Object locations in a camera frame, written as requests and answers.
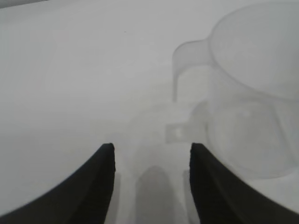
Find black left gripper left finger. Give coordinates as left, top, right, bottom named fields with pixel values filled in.
left=0, top=142, right=116, bottom=224

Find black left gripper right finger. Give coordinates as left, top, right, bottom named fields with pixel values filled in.
left=189, top=142, right=299, bottom=224

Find clear plastic measuring cup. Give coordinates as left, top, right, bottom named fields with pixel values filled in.
left=171, top=0, right=299, bottom=180

